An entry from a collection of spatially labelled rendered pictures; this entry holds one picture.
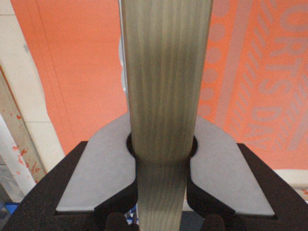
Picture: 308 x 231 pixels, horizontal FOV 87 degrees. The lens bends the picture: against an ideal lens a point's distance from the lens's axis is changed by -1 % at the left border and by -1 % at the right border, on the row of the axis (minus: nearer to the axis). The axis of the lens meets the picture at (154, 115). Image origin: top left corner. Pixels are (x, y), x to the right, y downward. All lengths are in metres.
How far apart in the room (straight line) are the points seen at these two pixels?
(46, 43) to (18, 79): 0.08
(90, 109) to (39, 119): 0.10
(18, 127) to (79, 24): 0.20
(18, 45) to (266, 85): 0.37
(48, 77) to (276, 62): 0.34
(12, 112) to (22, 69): 0.08
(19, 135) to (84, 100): 0.13
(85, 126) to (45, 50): 0.13
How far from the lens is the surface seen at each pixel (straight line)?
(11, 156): 0.39
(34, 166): 0.41
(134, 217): 0.38
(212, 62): 0.26
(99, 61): 0.27
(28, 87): 0.33
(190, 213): 0.74
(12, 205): 0.47
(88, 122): 0.31
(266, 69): 0.30
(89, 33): 0.26
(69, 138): 0.35
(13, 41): 0.32
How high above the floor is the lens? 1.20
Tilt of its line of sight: 61 degrees down
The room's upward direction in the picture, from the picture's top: 178 degrees counter-clockwise
